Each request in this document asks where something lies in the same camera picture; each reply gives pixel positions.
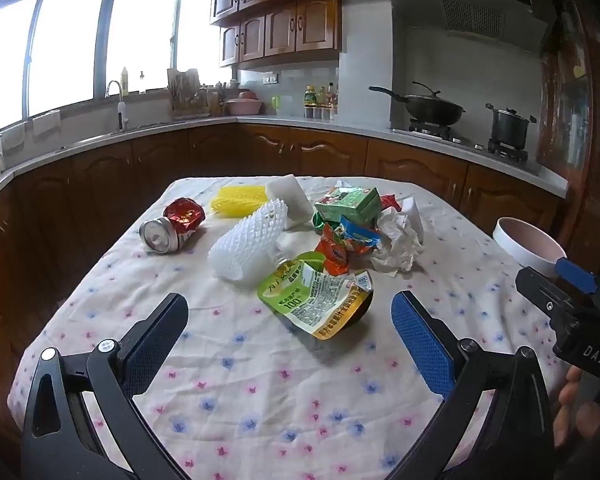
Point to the kitchen window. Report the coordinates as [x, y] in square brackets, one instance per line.
[65, 45]

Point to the green juice pouch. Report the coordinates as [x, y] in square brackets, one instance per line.
[310, 302]

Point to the yellow oil bottle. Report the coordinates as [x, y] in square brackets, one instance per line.
[310, 96]

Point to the kitchen faucet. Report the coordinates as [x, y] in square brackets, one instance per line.
[120, 110]

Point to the wooden cabinets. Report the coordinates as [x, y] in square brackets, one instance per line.
[325, 152]
[280, 25]

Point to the grey kitchen countertop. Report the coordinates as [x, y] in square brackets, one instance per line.
[360, 127]

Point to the utensil rack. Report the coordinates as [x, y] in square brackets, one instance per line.
[185, 95]

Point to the black cooking pot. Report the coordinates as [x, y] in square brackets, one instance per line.
[510, 127]

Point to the pink bowl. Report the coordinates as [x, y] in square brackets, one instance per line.
[243, 105]

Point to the white folded paper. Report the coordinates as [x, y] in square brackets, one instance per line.
[412, 215]

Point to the person's right hand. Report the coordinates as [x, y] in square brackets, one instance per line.
[570, 390]

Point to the white bin with pink inside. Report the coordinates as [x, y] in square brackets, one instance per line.
[525, 246]

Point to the white tissue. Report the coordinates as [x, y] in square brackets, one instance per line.
[397, 250]

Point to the white foam block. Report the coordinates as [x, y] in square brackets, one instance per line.
[292, 192]

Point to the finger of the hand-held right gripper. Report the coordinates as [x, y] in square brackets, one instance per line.
[575, 272]
[545, 292]

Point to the yellow foam net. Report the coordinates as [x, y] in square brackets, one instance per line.
[235, 199]

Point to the blue snack wrapper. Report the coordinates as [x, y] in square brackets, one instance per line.
[360, 235]

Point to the wall outlet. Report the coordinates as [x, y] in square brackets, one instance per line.
[270, 79]

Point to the green cup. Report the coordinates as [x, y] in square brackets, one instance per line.
[276, 101]

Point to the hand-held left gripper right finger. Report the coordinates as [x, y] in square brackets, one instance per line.
[420, 342]

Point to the crushed drink can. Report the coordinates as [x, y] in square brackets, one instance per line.
[172, 227]

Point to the black wok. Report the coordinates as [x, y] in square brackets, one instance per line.
[435, 107]

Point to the wooden upper cabinets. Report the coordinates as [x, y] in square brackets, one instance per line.
[280, 25]

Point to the bottle on window sill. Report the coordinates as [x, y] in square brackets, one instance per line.
[125, 82]

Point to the floral tablecloth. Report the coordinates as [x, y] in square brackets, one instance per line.
[260, 400]

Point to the white foam fruit net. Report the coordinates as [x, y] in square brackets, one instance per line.
[245, 245]

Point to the wooden lower cabinets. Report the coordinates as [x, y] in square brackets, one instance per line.
[325, 152]

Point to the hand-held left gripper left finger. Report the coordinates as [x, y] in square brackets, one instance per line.
[155, 342]

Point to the orange snack wrapper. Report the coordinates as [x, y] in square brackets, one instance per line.
[332, 255]

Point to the gas stove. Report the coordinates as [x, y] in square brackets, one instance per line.
[430, 130]

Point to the green drink carton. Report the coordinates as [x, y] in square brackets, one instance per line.
[350, 205]

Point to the range hood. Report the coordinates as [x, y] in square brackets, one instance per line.
[470, 10]

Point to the red snack wrapper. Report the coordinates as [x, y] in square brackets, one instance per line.
[389, 203]

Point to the brown wooden door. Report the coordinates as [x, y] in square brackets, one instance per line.
[580, 110]

